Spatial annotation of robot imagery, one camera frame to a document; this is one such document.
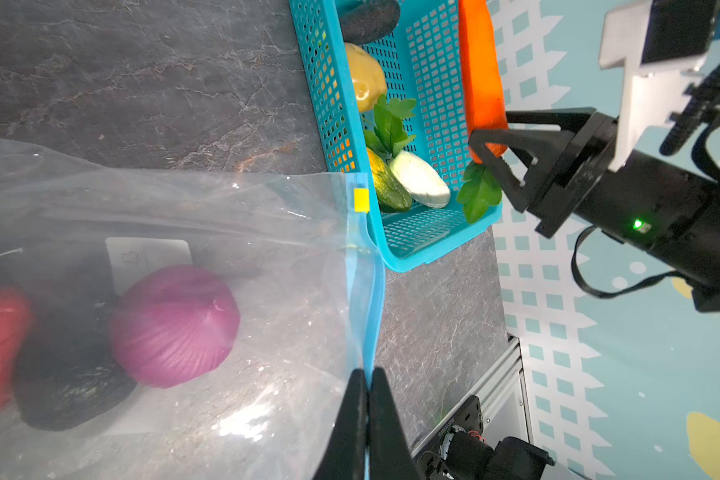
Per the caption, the black toy avocado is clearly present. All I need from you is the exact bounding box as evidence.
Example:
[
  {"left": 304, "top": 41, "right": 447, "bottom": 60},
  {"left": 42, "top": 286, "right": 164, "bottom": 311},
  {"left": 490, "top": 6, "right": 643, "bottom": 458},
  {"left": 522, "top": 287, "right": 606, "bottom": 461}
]
[{"left": 11, "top": 302, "right": 138, "bottom": 432}]

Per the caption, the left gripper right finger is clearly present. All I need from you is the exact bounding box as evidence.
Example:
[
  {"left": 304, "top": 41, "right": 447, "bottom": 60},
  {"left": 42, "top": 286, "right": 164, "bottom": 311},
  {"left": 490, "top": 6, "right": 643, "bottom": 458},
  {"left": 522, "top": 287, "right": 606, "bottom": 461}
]
[{"left": 367, "top": 367, "right": 420, "bottom": 480}]

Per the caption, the clear zip top bag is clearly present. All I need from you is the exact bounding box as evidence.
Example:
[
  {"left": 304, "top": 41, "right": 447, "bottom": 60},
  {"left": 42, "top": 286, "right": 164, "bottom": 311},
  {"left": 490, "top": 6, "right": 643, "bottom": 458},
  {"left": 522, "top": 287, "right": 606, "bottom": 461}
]
[{"left": 0, "top": 140, "right": 385, "bottom": 479}]

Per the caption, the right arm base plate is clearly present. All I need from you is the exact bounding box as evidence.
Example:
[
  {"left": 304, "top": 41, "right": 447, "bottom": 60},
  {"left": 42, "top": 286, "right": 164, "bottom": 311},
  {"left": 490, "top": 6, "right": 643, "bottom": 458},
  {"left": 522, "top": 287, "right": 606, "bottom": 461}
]
[{"left": 414, "top": 395, "right": 555, "bottom": 480}]

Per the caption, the green toy vegetable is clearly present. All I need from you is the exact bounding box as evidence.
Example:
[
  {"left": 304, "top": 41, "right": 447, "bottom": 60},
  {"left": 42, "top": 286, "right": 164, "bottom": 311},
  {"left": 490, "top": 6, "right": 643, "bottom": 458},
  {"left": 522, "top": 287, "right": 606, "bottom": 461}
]
[{"left": 363, "top": 94, "right": 417, "bottom": 160}]

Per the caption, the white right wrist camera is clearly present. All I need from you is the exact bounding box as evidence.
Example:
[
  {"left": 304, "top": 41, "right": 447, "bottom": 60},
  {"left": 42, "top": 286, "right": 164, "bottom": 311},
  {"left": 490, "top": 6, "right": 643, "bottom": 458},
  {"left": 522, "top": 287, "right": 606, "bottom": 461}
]
[{"left": 599, "top": 0, "right": 720, "bottom": 172}]

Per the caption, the teal plastic basket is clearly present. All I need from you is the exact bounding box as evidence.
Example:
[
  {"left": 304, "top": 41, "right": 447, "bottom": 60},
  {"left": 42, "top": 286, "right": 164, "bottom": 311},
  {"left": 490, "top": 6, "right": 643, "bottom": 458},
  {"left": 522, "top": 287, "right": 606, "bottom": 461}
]
[{"left": 289, "top": 1, "right": 501, "bottom": 272}]

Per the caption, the white toy daikon radish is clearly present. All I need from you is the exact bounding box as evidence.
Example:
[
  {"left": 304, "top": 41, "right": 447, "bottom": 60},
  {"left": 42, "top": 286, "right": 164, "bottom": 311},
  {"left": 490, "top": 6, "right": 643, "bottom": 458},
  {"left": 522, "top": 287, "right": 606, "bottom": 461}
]
[{"left": 389, "top": 150, "right": 451, "bottom": 209}]

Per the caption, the yellow toy potato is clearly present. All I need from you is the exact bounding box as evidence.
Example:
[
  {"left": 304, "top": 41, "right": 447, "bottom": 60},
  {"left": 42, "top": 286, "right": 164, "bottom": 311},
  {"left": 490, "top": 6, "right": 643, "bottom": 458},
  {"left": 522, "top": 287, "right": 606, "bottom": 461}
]
[{"left": 344, "top": 42, "right": 388, "bottom": 113}]

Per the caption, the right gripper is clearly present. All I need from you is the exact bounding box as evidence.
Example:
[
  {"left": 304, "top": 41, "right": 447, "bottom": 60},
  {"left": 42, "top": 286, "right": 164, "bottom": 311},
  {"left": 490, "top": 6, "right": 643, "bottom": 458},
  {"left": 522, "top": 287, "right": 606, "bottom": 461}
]
[{"left": 469, "top": 108, "right": 720, "bottom": 300}]

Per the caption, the purple toy onion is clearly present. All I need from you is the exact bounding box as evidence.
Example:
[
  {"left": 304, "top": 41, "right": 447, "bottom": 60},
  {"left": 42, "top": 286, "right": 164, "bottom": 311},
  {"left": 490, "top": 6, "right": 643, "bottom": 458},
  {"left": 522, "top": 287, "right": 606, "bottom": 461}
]
[{"left": 110, "top": 265, "right": 241, "bottom": 389}]

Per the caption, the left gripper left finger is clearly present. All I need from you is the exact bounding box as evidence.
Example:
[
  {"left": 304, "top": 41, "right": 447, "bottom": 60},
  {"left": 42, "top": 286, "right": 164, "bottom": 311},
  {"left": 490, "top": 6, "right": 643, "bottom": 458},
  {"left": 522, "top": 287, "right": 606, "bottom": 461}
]
[{"left": 313, "top": 369, "right": 368, "bottom": 480}]

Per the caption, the dark purple toy eggplant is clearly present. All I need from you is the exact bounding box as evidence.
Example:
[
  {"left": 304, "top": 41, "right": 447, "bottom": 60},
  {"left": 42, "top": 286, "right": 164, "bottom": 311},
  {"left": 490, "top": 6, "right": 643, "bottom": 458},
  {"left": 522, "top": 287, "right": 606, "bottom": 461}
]
[{"left": 339, "top": 0, "right": 401, "bottom": 45}]

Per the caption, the orange toy carrot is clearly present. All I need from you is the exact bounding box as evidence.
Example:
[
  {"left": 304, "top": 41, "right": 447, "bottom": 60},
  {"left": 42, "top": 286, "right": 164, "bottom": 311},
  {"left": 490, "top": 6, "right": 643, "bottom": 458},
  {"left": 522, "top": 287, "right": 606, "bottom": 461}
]
[{"left": 458, "top": 0, "right": 508, "bottom": 135}]

